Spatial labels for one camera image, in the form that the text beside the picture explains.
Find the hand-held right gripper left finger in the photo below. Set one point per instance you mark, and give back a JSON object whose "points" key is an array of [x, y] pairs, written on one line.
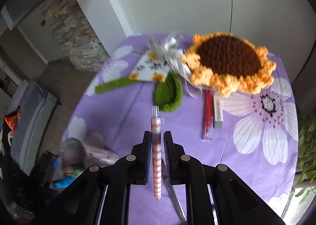
{"points": [[148, 158]]}

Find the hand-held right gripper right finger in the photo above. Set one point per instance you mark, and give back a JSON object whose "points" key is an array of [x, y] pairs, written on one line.
{"points": [[167, 158]]}

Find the orange checked pen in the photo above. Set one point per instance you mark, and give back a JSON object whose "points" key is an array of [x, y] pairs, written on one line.
{"points": [[157, 151]]}

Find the grey dotted pen holder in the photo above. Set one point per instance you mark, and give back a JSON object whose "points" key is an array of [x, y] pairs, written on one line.
{"points": [[72, 149]]}

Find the red pen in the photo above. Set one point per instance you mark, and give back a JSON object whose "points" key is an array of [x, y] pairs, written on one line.
{"points": [[208, 116]]}

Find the green crochet leaf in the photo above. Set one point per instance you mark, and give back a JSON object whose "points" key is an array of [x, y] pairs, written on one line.
{"points": [[167, 94]]}

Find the white eraser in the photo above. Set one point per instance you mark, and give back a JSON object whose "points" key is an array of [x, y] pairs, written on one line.
{"points": [[218, 114]]}

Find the purple floral tablecloth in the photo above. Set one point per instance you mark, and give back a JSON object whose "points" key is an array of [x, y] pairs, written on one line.
{"points": [[246, 165]]}

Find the green crochet stem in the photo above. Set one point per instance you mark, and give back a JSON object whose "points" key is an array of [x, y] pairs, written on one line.
{"points": [[111, 86]]}

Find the white sunflower gift card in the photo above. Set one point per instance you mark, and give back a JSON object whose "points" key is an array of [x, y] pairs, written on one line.
{"points": [[148, 69]]}

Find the crochet sunflower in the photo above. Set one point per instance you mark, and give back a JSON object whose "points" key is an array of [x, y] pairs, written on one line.
{"points": [[229, 57]]}

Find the grey sofa cushion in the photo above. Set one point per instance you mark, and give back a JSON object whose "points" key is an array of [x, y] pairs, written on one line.
{"points": [[32, 116]]}

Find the orange snack packet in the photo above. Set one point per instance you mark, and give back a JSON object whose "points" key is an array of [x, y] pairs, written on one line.
{"points": [[12, 120]]}

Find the green leafy plant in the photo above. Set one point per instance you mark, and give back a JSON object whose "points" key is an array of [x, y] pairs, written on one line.
{"points": [[307, 141]]}

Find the tall pile of papers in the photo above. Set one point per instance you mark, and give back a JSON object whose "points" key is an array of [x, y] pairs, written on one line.
{"points": [[74, 37]]}

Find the white lower cabinet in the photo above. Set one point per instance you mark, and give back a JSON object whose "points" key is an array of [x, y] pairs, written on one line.
{"points": [[185, 0]]}

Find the dark wall switch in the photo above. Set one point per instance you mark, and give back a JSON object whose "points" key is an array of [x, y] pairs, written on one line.
{"points": [[43, 23]]}

